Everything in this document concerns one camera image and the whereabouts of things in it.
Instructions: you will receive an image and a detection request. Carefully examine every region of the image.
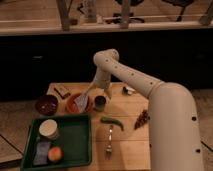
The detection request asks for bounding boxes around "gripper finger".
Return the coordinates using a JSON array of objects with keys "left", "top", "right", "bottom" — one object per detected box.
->
[
  {"left": 105, "top": 88, "right": 112, "bottom": 99},
  {"left": 86, "top": 82, "right": 95, "bottom": 93}
]

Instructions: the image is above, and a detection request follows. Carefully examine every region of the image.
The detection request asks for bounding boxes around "green cup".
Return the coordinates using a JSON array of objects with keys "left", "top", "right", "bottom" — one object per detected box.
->
[{"left": 94, "top": 95, "right": 106, "bottom": 112}]

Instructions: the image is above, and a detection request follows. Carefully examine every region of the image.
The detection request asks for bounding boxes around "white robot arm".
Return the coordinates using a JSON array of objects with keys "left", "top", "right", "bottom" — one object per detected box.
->
[{"left": 92, "top": 49, "right": 204, "bottom": 171}]

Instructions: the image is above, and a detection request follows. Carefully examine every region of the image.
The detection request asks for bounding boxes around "small black white object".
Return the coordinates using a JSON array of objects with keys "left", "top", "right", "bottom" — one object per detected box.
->
[{"left": 122, "top": 86, "right": 135, "bottom": 95}]

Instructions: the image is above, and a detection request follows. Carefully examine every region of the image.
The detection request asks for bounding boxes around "silver spatula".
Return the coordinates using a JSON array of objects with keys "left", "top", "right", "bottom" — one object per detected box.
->
[{"left": 74, "top": 90, "right": 89, "bottom": 113}]

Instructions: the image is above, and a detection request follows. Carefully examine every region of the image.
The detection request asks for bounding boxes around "orange bowl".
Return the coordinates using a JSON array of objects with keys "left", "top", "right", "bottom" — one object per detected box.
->
[{"left": 66, "top": 93, "right": 93, "bottom": 114}]

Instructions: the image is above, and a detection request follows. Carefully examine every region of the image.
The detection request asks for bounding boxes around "brown grape bunch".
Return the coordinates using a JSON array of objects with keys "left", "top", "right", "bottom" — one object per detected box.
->
[{"left": 134, "top": 110, "right": 149, "bottom": 129}]

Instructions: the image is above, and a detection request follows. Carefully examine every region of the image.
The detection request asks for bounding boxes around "dark red bowl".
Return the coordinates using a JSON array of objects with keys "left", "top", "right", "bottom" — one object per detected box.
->
[{"left": 35, "top": 95, "right": 58, "bottom": 116}]

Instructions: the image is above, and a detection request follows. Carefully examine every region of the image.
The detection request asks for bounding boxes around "white round container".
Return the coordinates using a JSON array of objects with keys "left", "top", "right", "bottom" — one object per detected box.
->
[{"left": 39, "top": 119, "right": 59, "bottom": 140}]

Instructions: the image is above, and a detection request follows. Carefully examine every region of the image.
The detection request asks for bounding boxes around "silver fork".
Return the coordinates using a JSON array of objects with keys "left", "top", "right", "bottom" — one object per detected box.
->
[{"left": 105, "top": 125, "right": 113, "bottom": 159}]

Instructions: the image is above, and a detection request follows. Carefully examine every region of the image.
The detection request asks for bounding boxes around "green plastic tray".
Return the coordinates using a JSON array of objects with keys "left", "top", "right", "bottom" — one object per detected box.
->
[{"left": 20, "top": 114, "right": 92, "bottom": 171}]

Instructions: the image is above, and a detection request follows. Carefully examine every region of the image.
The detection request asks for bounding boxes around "peach fruit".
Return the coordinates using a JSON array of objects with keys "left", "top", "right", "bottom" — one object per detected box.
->
[{"left": 48, "top": 146, "right": 63, "bottom": 163}]

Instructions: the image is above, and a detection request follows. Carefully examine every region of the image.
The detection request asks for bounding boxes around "grey sponge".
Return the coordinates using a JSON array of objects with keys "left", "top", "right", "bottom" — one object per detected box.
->
[{"left": 33, "top": 141, "right": 51, "bottom": 166}]

